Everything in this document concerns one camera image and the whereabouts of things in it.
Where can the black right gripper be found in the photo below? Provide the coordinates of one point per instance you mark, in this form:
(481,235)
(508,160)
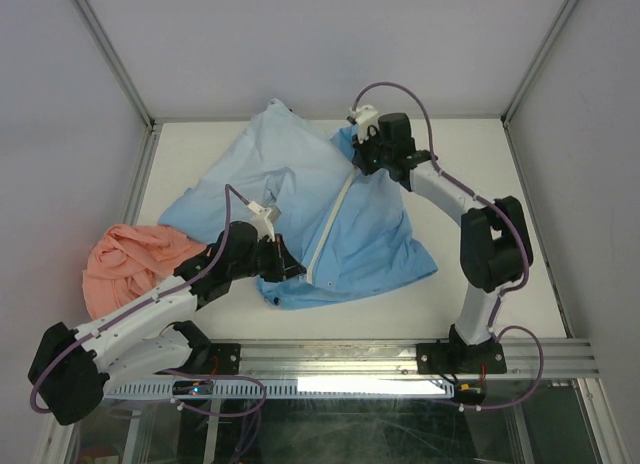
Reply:
(360,157)

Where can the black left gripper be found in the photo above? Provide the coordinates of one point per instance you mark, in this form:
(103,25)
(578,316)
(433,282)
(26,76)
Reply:
(284,265)

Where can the light blue zip jacket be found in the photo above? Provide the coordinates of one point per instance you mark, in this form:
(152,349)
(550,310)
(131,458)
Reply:
(351,232)

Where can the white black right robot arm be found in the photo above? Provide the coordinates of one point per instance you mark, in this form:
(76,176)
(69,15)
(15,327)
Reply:
(495,251)

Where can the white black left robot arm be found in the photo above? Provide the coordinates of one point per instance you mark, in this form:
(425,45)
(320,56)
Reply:
(74,368)

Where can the salmon pink cloth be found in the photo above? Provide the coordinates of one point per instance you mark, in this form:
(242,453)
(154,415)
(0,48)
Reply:
(129,261)

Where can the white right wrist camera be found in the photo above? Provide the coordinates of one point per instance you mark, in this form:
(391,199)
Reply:
(364,118)

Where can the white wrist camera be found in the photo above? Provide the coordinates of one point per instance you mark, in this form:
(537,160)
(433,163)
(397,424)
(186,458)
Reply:
(263,219)
(364,118)

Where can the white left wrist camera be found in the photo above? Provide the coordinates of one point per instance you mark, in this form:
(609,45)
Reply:
(263,219)

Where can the white slotted cable duct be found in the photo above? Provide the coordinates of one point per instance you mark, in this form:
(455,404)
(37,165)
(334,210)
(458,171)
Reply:
(165,387)

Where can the aluminium corner frame post left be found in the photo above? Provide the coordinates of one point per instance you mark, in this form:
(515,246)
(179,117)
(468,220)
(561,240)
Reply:
(151,128)

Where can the aluminium corner frame post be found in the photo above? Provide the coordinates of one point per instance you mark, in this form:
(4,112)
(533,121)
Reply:
(575,133)
(151,128)

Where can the aluminium front mounting rail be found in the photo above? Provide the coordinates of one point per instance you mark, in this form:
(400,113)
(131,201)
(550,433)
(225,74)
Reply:
(518,358)

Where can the aluminium corner frame post right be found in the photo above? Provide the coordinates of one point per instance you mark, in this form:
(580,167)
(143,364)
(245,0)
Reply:
(575,133)

